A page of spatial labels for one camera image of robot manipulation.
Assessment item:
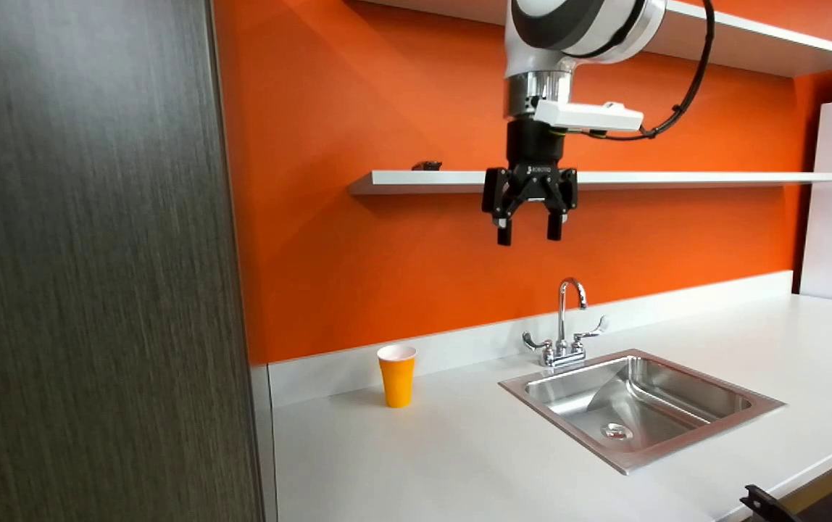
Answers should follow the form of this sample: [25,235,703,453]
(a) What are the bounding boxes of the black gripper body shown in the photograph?
[478,112,583,218]

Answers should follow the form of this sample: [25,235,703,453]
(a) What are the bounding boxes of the chrome faucet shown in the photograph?
[519,276,612,377]

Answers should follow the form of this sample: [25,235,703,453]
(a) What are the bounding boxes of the orange paper cup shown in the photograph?
[373,342,420,410]

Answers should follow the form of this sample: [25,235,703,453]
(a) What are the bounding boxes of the stainless steel sink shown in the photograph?
[499,348,789,476]

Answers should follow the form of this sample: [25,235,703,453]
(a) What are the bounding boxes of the dark wood cabinet panel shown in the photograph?
[0,0,268,522]

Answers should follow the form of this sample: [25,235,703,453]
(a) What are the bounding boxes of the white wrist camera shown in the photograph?
[528,94,648,139]

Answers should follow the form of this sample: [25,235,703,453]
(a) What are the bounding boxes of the thin white wall shelf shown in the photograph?
[348,168,832,200]

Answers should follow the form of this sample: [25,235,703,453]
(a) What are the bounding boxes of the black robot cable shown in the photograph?
[603,0,717,145]

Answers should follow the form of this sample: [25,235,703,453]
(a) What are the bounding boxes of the thick white wall shelf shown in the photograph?
[359,0,832,80]

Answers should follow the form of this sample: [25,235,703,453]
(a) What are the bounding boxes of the black object with handle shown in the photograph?
[735,482,832,522]

